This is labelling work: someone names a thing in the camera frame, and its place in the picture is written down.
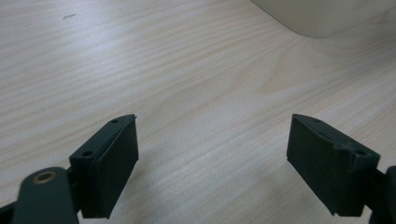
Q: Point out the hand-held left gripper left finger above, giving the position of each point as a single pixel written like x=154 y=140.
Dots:
x=104 y=168

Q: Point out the cream square bin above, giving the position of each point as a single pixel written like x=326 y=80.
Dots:
x=323 y=15

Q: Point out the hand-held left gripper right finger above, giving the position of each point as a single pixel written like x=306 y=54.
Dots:
x=330 y=165

